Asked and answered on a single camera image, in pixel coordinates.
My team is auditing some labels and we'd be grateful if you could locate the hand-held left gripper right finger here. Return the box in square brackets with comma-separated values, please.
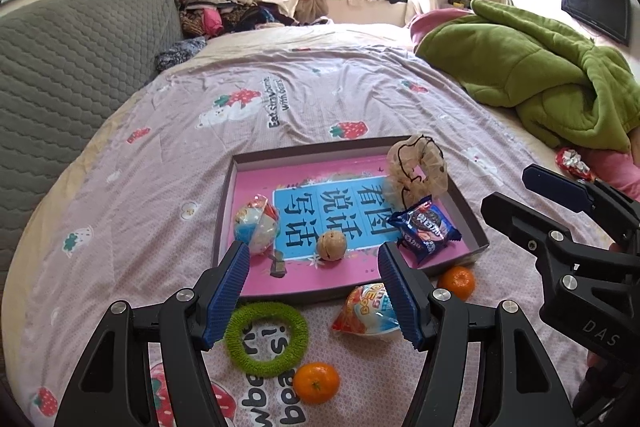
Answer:
[377, 243, 576, 427]

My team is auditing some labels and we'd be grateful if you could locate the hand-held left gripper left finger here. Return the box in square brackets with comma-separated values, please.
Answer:
[54, 241, 251, 427]

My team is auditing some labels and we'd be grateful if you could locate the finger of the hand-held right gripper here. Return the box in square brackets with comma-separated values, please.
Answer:
[480, 191, 581, 278]
[521, 163, 640, 253]

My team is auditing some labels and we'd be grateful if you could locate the toy capsule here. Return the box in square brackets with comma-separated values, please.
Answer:
[234, 194, 281, 256]
[331, 283, 403, 342]

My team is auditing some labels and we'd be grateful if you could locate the orange mandarin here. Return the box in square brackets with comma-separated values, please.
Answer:
[293, 362, 341, 405]
[437, 266, 476, 300]

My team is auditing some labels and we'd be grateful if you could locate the grey box with pink inside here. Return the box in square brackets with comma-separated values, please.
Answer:
[211, 135, 490, 305]

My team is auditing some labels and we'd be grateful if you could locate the blue cookie packet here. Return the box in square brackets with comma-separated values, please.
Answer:
[388, 196, 462, 267]

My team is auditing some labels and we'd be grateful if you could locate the green fuzzy ring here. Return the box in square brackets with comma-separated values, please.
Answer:
[224, 302, 309, 379]

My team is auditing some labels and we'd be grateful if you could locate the brown walnut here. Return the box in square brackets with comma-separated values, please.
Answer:
[316, 230, 347, 263]

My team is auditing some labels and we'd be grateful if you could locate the beige hair scrunchie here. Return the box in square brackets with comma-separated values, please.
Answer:
[386, 134, 448, 210]

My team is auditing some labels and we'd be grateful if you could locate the red white wrapped snack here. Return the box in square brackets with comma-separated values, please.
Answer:
[555, 147, 597, 182]

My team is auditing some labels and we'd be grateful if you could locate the pink cloth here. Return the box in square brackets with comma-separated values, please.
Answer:
[580, 149, 640, 202]

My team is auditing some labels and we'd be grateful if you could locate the green fleece blanket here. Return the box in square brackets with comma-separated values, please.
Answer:
[414, 0, 640, 152]

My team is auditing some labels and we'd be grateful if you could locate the black television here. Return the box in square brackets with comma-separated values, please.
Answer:
[561, 0, 632, 46]

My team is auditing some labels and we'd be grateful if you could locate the pink pillow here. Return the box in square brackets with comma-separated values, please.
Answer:
[407, 8, 473, 42]

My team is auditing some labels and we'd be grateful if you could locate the dark patterned cloth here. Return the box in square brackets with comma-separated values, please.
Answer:
[155, 37, 207, 72]

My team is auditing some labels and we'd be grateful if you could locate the cream bed sheet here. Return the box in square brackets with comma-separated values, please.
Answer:
[0, 22, 556, 308]

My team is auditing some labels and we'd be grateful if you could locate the grey quilted headboard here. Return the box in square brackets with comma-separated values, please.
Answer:
[0, 0, 183, 288]

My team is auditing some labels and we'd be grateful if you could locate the pile of mixed clothes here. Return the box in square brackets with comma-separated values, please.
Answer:
[175, 0, 301, 38]

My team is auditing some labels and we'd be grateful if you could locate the brown cloth bundle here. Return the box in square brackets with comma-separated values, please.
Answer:
[294, 0, 331, 24]

